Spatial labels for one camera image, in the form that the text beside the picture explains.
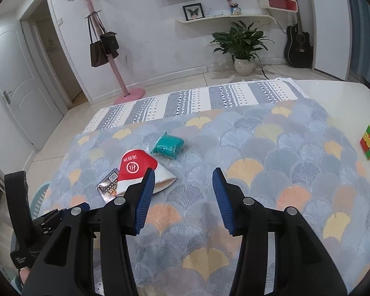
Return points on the striped dotted blanket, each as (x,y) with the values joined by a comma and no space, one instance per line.
(196,100)

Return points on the brown handbag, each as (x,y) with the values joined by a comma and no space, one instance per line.
(97,53)

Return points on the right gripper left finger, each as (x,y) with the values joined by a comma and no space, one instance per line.
(122,217)

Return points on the black handbag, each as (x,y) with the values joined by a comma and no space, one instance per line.
(108,39)

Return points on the white door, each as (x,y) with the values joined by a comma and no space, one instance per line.
(23,90)

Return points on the white wall shelf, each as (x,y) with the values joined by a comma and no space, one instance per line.
(262,19)

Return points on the framed butterfly picture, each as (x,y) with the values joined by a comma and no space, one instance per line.
(193,11)

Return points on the pink coat rack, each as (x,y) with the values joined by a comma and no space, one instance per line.
(127,95)

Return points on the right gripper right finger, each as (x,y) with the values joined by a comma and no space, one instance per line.
(302,264)

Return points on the red white paper bag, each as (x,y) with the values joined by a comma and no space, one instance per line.
(134,165)

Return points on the blue curtain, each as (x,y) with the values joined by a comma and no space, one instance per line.
(360,50)

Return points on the green potted plant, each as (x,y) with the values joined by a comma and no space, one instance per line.
(242,42)

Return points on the teal snack packet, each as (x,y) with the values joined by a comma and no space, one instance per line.
(168,146)

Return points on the dark foil snack wrapper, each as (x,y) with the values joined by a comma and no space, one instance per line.
(107,188)

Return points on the light blue laundry basket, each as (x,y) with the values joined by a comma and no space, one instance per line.
(37,200)

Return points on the red white wall box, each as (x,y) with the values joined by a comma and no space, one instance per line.
(290,6)

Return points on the black acoustic guitar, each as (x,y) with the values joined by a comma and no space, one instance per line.
(298,51)

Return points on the person's left hand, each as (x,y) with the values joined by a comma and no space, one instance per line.
(24,273)

